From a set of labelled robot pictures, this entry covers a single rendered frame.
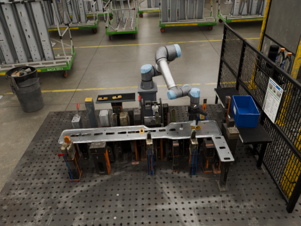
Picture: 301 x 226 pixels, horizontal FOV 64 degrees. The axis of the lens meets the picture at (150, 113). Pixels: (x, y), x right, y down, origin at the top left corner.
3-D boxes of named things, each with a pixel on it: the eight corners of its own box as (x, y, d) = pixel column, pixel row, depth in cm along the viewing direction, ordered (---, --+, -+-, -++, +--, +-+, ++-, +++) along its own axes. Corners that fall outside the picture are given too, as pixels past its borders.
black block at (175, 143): (171, 174, 206) (171, 148, 190) (170, 164, 215) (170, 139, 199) (181, 173, 207) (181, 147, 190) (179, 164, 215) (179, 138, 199)
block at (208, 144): (202, 173, 205) (204, 148, 190) (199, 164, 214) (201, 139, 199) (213, 172, 205) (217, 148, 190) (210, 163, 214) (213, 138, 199)
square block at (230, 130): (224, 165, 211) (230, 133, 191) (221, 159, 218) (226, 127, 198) (233, 165, 211) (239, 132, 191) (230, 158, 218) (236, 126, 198)
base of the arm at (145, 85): (140, 83, 263) (139, 75, 257) (154, 83, 262) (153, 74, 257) (139, 90, 250) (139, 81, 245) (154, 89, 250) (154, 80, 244)
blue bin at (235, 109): (236, 127, 203) (238, 114, 196) (230, 107, 228) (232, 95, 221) (257, 127, 201) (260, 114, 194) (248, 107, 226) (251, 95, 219)
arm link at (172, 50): (148, 68, 256) (164, 43, 204) (161, 65, 260) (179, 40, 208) (152, 78, 254) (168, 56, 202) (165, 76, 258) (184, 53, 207)
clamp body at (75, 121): (78, 153, 234) (69, 122, 214) (80, 145, 243) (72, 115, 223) (88, 152, 234) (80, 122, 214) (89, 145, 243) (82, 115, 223)
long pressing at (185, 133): (55, 146, 199) (55, 145, 198) (62, 130, 217) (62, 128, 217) (223, 136, 199) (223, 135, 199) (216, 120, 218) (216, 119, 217)
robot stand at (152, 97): (140, 113, 287) (138, 82, 265) (157, 112, 287) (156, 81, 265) (139, 123, 270) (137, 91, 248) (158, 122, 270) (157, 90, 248)
